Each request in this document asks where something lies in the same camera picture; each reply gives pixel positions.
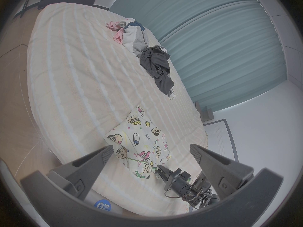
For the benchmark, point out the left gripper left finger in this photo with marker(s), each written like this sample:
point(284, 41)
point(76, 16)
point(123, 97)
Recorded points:
point(82, 174)

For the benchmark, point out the bed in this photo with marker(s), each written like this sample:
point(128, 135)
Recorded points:
point(82, 91)

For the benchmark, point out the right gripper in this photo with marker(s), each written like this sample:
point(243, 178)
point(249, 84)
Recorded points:
point(176, 182)

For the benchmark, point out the pink garment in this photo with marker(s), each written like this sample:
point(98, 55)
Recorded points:
point(119, 35)

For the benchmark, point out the pile of clothes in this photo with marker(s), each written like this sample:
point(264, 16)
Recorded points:
point(135, 40)

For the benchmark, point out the white printed pyjama top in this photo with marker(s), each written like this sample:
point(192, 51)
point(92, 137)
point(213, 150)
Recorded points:
point(142, 145)

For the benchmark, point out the blue-green curtain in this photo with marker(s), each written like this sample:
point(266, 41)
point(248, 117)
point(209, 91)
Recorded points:
point(213, 44)

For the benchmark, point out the black garment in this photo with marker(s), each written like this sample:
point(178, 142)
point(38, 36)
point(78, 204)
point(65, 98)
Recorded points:
point(153, 60)

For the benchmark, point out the grey bedside table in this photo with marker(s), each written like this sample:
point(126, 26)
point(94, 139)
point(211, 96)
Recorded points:
point(204, 112)

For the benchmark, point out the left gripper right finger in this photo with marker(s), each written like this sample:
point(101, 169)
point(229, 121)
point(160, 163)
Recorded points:
point(220, 169)

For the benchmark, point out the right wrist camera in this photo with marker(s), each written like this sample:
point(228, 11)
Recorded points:
point(185, 176)

